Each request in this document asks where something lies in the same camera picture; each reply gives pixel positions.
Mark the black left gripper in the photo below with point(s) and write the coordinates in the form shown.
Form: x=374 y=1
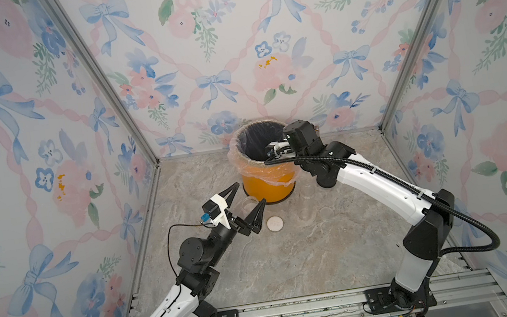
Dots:
x=246 y=227

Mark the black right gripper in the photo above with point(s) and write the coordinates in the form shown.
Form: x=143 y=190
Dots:
x=280 y=149

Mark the white flower tea jar lid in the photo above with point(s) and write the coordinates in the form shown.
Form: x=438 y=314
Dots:
x=275 y=224

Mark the white-lidded flower tea jar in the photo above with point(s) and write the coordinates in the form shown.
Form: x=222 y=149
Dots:
x=248 y=205

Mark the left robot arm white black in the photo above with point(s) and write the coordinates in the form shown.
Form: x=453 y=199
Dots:
x=195 y=270

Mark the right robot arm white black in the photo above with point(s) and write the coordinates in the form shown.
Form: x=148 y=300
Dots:
x=337 y=162

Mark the orange trash bin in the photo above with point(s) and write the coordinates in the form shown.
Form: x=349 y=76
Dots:
x=261 y=190

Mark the clear plastic bin liner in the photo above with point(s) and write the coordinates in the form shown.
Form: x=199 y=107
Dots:
x=247 y=153

